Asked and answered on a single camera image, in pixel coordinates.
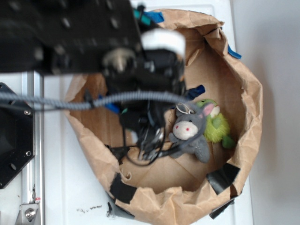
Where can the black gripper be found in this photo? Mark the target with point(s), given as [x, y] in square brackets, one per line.
[141, 79]

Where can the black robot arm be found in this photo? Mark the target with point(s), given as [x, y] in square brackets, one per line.
[60, 37]

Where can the grey plush donkey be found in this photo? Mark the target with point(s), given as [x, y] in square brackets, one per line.
[191, 123]

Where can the green fuzzy plush toy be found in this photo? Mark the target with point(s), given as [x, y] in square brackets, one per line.
[217, 128]

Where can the brown paper bag bin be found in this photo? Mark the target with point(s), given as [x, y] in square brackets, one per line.
[183, 190]

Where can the dark blue rope toy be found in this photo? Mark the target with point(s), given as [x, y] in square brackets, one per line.
[193, 93]

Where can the aluminium frame rail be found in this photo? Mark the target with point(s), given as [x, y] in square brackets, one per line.
[33, 190]

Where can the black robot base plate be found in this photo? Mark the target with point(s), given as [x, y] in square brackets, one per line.
[16, 136]

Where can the metal corner bracket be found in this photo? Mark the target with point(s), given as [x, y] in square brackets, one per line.
[27, 214]

